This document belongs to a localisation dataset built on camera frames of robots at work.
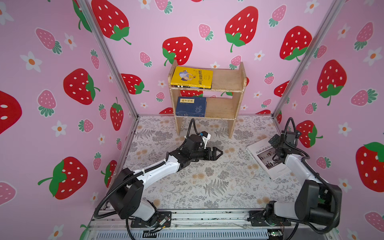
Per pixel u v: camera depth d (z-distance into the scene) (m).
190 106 0.91
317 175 0.46
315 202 0.42
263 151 0.95
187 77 0.77
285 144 0.66
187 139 0.63
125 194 0.42
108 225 0.73
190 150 0.63
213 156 0.70
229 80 0.80
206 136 0.74
